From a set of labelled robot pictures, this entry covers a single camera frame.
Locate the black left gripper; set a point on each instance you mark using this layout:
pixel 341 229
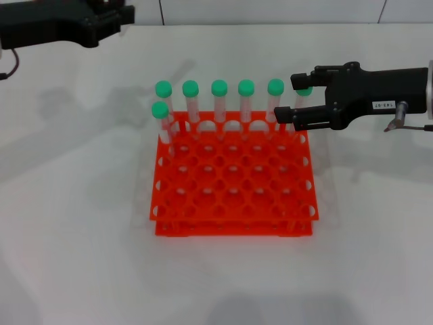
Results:
pixel 44 25

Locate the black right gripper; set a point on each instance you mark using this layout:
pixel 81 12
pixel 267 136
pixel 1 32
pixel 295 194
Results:
pixel 372 89

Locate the green capped test tube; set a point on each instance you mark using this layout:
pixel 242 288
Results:
pixel 160 110
pixel 303 92
pixel 276 86
pixel 163 88
pixel 190 88
pixel 220 87
pixel 246 87

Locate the orange test tube rack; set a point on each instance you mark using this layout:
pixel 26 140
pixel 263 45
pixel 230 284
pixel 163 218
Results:
pixel 236 230

